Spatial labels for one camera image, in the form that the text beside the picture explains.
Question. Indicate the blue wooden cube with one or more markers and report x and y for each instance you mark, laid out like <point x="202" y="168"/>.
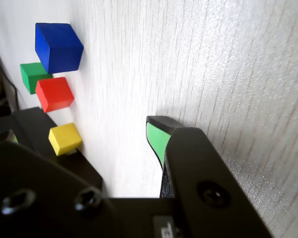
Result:
<point x="62" y="57"/>

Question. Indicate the green wooden cube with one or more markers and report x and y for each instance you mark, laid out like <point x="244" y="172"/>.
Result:
<point x="29" y="79"/>

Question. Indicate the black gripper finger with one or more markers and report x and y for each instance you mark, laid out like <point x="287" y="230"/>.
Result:
<point x="39" y="198"/>
<point x="201" y="173"/>

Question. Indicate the red wooden cube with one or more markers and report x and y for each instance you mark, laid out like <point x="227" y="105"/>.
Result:
<point x="57" y="95"/>

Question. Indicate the yellow wooden cube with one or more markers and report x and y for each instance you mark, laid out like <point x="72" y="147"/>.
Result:
<point x="64" y="140"/>

